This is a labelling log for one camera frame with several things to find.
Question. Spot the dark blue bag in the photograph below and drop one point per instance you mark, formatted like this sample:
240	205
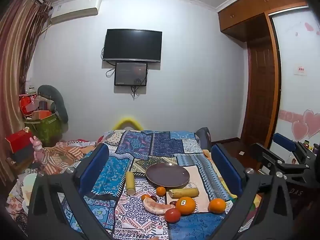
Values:
203	137

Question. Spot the red gift bag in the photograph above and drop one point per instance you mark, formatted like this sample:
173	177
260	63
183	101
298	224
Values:
25	105

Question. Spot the small pink heart sticker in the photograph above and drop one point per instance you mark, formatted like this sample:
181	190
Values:
299	130

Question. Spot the white sliding wardrobe door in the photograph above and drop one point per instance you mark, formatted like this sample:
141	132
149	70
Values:
290	92

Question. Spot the floral white cloth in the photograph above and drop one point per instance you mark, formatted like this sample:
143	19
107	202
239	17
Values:
17	205

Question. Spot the small black monitor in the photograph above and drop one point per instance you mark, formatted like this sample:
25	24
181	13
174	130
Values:
130	73

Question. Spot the orange striped blanket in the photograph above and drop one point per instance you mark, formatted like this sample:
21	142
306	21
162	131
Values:
62	155

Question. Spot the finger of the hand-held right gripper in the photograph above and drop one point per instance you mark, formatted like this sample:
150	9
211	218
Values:
283	141
262	152

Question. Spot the red rectangular box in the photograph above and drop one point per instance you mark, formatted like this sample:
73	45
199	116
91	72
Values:
18	140

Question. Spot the wooden overhead cabinet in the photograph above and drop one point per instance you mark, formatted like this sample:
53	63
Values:
250	10

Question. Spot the black wall television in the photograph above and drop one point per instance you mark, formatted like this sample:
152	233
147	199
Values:
132	45

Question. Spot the pink toy rabbit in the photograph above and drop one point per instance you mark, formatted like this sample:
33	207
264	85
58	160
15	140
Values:
38	150

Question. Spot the yellow-green sugarcane piece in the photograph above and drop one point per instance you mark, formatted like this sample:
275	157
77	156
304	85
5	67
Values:
130	182
183	192

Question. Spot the large pink heart sticker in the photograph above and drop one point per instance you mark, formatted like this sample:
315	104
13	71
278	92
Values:
312	122

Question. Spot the tiny orange kumquat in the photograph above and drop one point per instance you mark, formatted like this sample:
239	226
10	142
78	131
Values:
145	196

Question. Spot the white red paper notice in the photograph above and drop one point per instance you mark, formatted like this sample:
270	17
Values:
300	70

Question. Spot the striped brown curtain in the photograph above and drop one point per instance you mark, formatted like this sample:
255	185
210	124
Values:
15	55

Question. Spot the green cardboard box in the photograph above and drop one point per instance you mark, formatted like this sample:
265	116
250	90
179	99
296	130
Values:
47	130

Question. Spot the small mandarin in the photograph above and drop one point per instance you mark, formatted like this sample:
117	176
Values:
161	191

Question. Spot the long grey pillow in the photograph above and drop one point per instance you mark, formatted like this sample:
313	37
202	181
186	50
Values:
60	102

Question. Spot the blue patchwork tablecloth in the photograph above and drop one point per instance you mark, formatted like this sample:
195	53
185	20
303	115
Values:
160	145

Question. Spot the red tomato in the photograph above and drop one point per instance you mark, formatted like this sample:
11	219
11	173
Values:
172	215

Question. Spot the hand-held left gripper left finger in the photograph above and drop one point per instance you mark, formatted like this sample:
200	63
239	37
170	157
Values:
93	170

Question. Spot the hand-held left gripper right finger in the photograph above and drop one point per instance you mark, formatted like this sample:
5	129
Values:
226	170

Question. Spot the brown wooden door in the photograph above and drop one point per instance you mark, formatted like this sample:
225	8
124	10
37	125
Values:
260	92

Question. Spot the white air conditioner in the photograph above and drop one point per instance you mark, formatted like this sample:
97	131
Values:
75	10

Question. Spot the orange flat box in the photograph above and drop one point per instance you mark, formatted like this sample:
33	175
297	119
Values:
41	115

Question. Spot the purple round plate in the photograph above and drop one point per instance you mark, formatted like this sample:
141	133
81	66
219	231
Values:
167	175

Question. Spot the large orange with sticker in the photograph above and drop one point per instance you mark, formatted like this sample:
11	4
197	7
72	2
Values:
186	206

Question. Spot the plain orange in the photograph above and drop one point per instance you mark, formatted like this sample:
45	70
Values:
217	205

